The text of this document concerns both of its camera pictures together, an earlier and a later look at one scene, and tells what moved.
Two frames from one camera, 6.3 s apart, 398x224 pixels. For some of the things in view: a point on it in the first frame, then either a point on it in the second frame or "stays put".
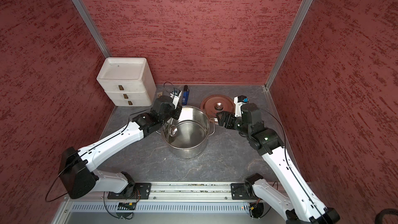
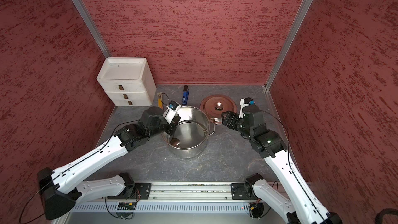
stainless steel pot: x=194 y=126 stays put
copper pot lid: x=210 y=105 stays put
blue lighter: x=185 y=95 stays put
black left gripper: x=178 y=110 -> x=173 y=125
